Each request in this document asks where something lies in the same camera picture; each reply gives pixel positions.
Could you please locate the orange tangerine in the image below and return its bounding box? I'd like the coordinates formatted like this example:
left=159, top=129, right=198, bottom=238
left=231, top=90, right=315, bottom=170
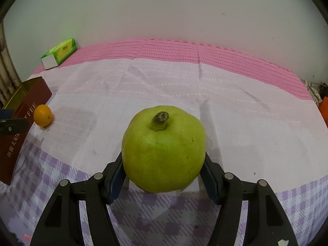
left=33, top=104, right=53, bottom=128

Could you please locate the green pear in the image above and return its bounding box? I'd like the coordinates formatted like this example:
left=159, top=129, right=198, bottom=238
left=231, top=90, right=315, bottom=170
left=122, top=106, right=206, bottom=193

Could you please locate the gold rectangular metal tin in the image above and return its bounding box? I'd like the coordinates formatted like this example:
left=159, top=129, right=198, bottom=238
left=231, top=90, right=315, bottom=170
left=1, top=77, right=52, bottom=185

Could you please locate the beige curtain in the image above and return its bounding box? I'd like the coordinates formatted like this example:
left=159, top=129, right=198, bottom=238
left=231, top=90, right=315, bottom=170
left=0, top=22, right=22, bottom=108

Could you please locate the green white tissue box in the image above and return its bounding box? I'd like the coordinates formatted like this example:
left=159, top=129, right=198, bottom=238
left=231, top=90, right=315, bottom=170
left=41, top=38, right=77, bottom=70

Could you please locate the red orange bag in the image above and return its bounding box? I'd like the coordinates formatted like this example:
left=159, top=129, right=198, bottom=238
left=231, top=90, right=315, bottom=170
left=319, top=96, right=328, bottom=127

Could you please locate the pink purple checkered tablecloth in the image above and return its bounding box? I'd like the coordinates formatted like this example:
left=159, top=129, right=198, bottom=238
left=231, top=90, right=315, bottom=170
left=1, top=40, right=327, bottom=245

